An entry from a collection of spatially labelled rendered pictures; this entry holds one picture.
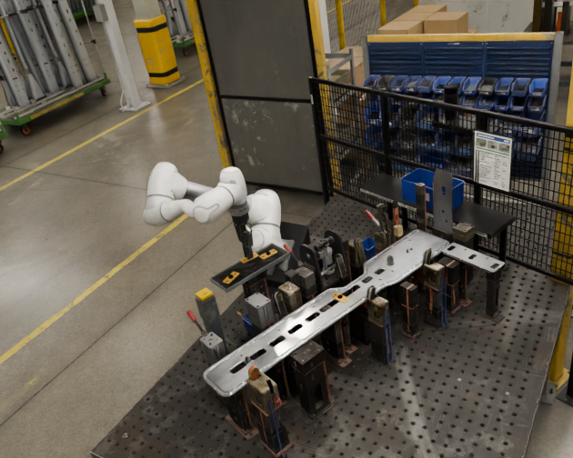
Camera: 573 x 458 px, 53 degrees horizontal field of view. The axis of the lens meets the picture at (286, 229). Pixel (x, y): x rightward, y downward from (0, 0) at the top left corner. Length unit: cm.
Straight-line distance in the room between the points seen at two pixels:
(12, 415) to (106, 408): 63
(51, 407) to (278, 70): 309
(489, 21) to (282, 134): 485
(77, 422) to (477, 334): 245
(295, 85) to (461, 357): 294
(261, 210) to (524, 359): 147
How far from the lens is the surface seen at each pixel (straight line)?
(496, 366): 275
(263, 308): 251
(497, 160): 306
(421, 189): 307
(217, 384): 236
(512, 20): 926
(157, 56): 1011
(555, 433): 346
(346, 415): 255
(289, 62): 492
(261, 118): 530
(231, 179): 239
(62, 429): 397
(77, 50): 1032
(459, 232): 296
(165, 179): 288
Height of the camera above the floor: 263
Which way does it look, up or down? 31 degrees down
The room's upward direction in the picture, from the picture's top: 10 degrees counter-clockwise
